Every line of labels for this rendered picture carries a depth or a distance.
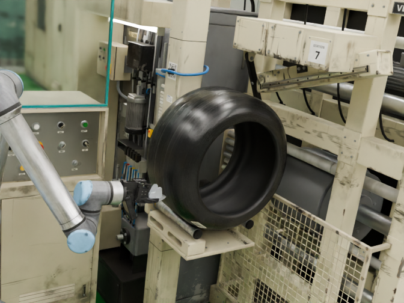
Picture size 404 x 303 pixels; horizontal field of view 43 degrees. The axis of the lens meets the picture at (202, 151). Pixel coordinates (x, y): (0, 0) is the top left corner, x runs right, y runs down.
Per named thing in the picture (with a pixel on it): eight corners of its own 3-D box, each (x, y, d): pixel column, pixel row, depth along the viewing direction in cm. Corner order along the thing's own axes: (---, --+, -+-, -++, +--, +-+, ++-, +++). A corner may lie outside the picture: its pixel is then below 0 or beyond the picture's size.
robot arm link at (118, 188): (110, 208, 191) (100, 198, 199) (122, 208, 194) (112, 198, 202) (115, 186, 189) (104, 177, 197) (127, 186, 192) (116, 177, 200)
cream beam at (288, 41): (231, 48, 238) (235, 15, 234) (271, 50, 252) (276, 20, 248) (327, 73, 191) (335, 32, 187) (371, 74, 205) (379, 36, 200)
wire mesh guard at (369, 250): (215, 287, 288) (232, 171, 268) (218, 286, 289) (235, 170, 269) (335, 395, 218) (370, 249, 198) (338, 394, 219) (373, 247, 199)
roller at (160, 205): (160, 196, 241) (163, 202, 243) (152, 202, 240) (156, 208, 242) (200, 228, 214) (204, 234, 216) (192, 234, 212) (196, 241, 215)
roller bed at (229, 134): (217, 181, 278) (224, 128, 269) (238, 179, 286) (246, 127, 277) (238, 195, 263) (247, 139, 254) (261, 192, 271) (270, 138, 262)
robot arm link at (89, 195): (70, 201, 191) (74, 176, 189) (100, 201, 199) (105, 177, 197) (79, 211, 184) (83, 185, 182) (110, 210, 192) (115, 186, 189)
